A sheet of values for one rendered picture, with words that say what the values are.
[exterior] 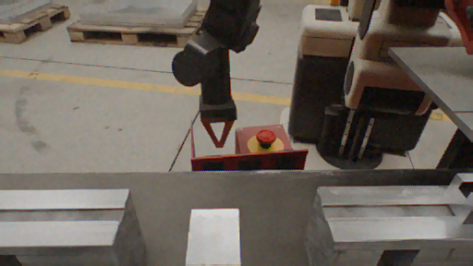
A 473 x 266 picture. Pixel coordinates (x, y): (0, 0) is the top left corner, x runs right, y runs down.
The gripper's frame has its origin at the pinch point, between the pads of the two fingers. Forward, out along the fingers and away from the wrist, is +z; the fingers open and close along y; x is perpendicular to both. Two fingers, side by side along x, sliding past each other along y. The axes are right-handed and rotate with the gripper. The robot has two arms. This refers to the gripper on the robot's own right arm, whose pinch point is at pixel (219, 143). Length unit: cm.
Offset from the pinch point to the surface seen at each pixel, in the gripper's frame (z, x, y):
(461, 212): -10.0, 18.0, 39.1
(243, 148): 0.4, 4.6, 2.0
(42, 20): -13, -157, -304
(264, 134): -2.4, 8.8, 2.6
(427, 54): -18.5, 30.0, 15.2
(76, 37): 2, -116, -269
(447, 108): -15.0, 24.1, 28.0
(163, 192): -4.1, -8.7, 22.6
